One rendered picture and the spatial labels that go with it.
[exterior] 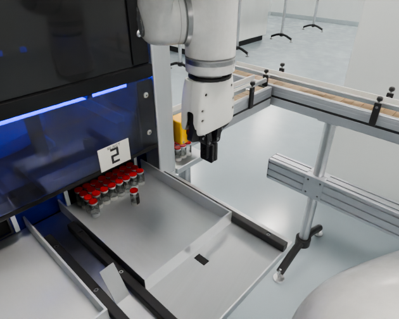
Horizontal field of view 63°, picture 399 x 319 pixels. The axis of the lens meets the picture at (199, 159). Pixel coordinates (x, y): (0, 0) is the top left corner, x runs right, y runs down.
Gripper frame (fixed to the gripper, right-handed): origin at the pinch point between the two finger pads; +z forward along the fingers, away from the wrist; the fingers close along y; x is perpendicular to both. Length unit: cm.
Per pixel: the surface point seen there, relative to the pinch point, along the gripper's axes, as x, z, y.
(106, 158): -23.9, 7.7, 9.0
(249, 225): 6.8, 20.1, -6.7
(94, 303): -2.5, 21.0, 28.1
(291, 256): -9, 99, -75
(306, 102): -19, 20, -83
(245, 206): -56, 109, -102
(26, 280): -17.3, 21.8, 34.4
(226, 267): 9.4, 22.1, 4.7
